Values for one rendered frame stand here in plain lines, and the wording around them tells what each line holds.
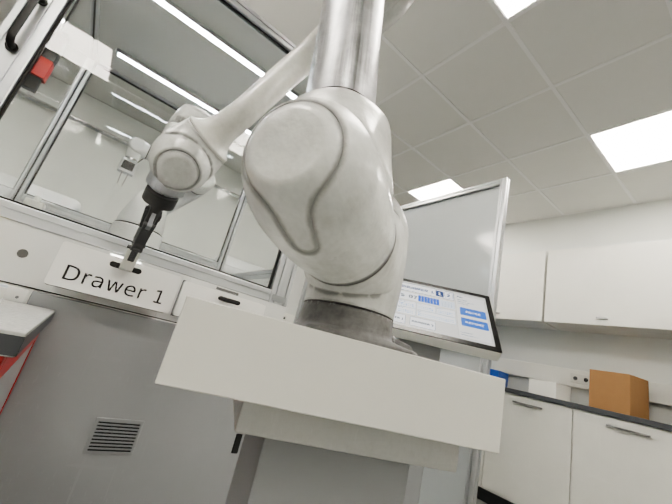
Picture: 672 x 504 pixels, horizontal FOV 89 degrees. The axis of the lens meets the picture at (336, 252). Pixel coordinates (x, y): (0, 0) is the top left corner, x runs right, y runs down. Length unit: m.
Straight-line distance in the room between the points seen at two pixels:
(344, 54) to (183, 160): 0.32
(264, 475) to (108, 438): 0.79
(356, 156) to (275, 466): 0.36
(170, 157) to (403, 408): 0.53
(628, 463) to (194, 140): 2.99
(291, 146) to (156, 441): 1.06
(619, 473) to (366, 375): 2.79
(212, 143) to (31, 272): 0.64
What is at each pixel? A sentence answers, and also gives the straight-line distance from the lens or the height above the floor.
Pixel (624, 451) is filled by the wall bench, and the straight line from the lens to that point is 3.10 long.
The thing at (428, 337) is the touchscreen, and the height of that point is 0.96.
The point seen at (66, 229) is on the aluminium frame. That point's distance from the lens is 1.17.
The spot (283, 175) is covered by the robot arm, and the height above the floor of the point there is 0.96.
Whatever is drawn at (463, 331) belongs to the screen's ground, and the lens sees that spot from 1.35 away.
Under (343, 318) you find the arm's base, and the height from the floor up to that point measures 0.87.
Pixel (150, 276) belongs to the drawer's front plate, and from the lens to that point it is 1.08.
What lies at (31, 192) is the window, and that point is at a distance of 1.21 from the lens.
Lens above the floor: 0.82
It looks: 16 degrees up
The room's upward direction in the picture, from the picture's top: 14 degrees clockwise
